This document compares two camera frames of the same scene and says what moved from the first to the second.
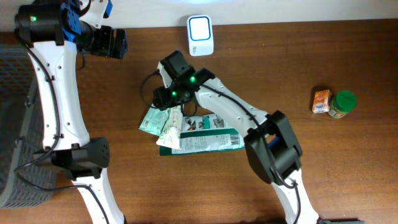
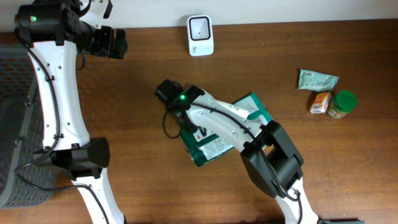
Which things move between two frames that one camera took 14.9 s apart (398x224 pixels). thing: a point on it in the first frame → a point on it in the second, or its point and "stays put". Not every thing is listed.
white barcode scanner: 200,30 stays put
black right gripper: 160,97 → 186,124
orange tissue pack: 321,101 stays put
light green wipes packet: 155,120 → 316,81
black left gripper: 109,42 stays put
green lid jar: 342,102 stays put
